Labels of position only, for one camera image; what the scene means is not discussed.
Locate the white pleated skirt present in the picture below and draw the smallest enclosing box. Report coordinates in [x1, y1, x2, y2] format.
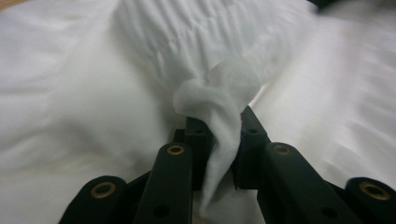
[0, 0, 396, 224]

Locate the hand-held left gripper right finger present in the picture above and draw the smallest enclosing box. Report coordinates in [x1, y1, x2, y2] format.
[232, 105, 365, 224]

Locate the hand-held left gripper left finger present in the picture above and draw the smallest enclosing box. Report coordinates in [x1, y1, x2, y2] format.
[134, 116, 216, 224]

